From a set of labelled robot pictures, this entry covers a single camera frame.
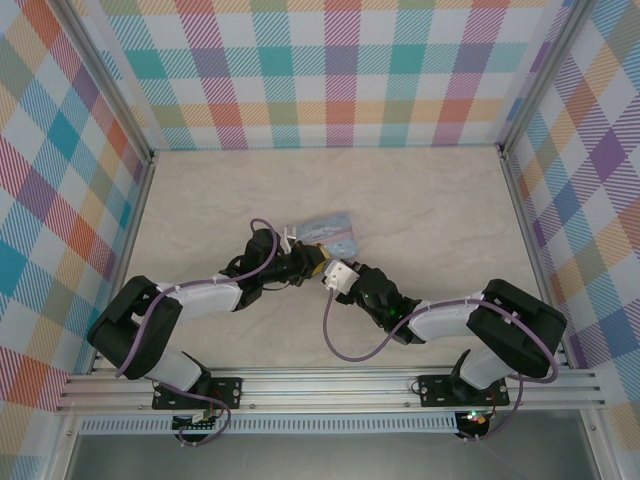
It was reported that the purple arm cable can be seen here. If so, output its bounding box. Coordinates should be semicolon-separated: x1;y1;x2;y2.
323;289;559;444
115;218;281;446

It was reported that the small controller circuit board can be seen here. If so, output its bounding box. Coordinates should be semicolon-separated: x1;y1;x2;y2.
171;410;222;434
457;408;494;427

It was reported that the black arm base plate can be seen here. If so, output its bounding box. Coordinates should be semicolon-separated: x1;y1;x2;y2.
416;372;512;409
151;375;245;410

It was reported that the white slotted cable duct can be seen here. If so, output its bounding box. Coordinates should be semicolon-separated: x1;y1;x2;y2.
78;412;460;436

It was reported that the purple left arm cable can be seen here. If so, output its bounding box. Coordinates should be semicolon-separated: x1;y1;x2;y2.
115;218;281;446

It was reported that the aluminium corner post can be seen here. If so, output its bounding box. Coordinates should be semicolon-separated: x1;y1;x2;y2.
58;0;157;164
497;0;604;159

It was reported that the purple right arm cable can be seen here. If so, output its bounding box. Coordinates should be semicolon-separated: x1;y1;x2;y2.
323;289;559;444

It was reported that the aluminium side rail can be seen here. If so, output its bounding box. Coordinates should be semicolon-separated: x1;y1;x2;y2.
497;144;576;371
85;149;159;376

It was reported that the wide aluminium mounting rail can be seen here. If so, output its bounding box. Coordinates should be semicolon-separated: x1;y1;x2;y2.
53;366;607;415

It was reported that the pastel printed pouch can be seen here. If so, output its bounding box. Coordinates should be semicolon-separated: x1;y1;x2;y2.
289;210;360;261

